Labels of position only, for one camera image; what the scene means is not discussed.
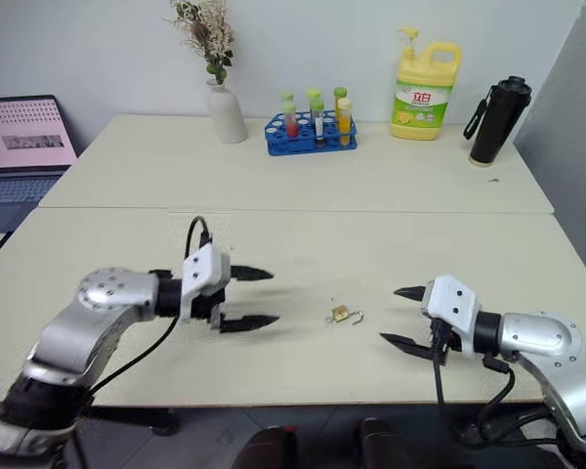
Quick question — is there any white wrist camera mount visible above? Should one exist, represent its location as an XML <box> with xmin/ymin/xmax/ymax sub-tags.
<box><xmin>181</xmin><ymin>246</ymin><xmax>232</xmax><ymax>324</ymax></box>
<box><xmin>421</xmin><ymin>274</ymin><xmax>483</xmax><ymax>354</ymax></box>

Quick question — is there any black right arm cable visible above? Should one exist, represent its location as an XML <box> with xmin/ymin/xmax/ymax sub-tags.
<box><xmin>431</xmin><ymin>331</ymin><xmax>570</xmax><ymax>448</ymax></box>

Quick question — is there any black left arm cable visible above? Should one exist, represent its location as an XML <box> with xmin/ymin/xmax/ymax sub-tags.
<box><xmin>85</xmin><ymin>215</ymin><xmax>214</xmax><ymax>395</ymax></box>

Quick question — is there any brass padlock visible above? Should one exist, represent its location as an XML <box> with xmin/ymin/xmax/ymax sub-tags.
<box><xmin>325</xmin><ymin>304</ymin><xmax>352</xmax><ymax>325</ymax></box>

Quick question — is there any green-capped tube red liquid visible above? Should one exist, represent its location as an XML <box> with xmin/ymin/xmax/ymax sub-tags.
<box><xmin>280</xmin><ymin>101</ymin><xmax>301</xmax><ymax>140</ymax></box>

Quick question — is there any yellow detergent pump bottle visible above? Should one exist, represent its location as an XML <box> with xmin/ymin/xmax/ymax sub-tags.
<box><xmin>389</xmin><ymin>26</ymin><xmax>463</xmax><ymax>142</ymax></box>

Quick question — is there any white ceramic vase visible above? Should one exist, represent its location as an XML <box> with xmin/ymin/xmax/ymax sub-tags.
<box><xmin>205</xmin><ymin>77</ymin><xmax>249</xmax><ymax>146</ymax></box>

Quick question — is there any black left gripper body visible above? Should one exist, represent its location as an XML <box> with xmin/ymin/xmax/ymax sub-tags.
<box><xmin>190</xmin><ymin>286</ymin><xmax>227</xmax><ymax>325</ymax></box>

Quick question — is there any open grey laptop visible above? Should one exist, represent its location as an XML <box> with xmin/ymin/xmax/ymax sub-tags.
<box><xmin>0</xmin><ymin>94</ymin><xmax>80</xmax><ymax>234</ymax></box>

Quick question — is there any dark rounded shape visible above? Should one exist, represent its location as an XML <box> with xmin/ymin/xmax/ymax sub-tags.
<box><xmin>354</xmin><ymin>416</ymin><xmax>415</xmax><ymax>469</ymax></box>
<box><xmin>232</xmin><ymin>425</ymin><xmax>300</xmax><ymax>469</ymax></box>

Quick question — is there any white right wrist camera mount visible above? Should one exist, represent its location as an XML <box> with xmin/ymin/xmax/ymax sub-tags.
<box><xmin>421</xmin><ymin>274</ymin><xmax>483</xmax><ymax>354</ymax></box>

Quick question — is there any blue test tube rack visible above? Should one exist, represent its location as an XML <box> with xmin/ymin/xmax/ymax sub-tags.
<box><xmin>264</xmin><ymin>109</ymin><xmax>359</xmax><ymax>157</ymax></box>

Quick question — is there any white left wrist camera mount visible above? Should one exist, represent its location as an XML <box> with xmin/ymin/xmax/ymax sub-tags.
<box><xmin>181</xmin><ymin>246</ymin><xmax>232</xmax><ymax>324</ymax></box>

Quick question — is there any black thermos bottle with strap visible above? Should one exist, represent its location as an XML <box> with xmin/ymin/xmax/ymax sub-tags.
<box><xmin>462</xmin><ymin>74</ymin><xmax>534</xmax><ymax>168</ymax></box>

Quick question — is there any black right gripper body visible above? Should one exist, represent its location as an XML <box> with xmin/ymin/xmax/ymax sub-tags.
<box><xmin>428</xmin><ymin>317</ymin><xmax>464</xmax><ymax>366</ymax></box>

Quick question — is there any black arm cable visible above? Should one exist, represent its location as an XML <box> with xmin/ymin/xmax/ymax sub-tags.
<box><xmin>85</xmin><ymin>215</ymin><xmax>214</xmax><ymax>395</ymax></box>
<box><xmin>431</xmin><ymin>331</ymin><xmax>570</xmax><ymax>448</ymax></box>

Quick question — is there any green-capped tube white label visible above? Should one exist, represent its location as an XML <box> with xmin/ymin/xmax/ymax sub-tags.
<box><xmin>309</xmin><ymin>98</ymin><xmax>327</xmax><ymax>149</ymax></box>

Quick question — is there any dried flower bouquet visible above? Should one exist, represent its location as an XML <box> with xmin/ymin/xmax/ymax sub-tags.
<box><xmin>163</xmin><ymin>0</ymin><xmax>236</xmax><ymax>87</ymax></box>

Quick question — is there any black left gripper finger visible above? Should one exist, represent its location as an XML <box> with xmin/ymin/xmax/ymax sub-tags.
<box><xmin>230</xmin><ymin>265</ymin><xmax>275</xmax><ymax>282</ymax></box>
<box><xmin>218</xmin><ymin>314</ymin><xmax>280</xmax><ymax>335</ymax></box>

